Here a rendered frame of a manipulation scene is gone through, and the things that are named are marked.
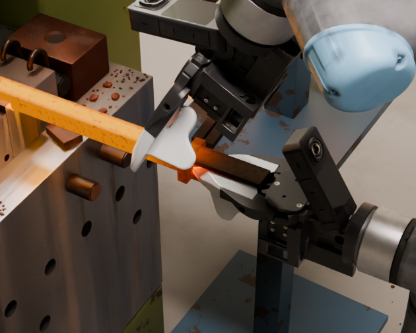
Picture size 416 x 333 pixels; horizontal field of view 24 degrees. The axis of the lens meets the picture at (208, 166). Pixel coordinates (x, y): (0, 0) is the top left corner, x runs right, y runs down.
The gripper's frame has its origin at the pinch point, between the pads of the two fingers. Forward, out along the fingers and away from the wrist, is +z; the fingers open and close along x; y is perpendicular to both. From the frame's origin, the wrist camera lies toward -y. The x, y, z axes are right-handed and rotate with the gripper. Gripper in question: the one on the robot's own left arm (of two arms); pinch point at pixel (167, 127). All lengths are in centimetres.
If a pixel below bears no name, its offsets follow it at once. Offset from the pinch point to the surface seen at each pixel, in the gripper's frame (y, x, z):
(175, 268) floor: 4, 67, 118
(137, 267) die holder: 3, 20, 55
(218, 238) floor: 8, 81, 116
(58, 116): -13.4, 3.5, 15.5
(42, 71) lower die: -21.0, 11.2, 20.3
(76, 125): -10.7, 3.6, 14.6
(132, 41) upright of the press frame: -25, 50, 46
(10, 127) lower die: -18.4, 2.2, 22.2
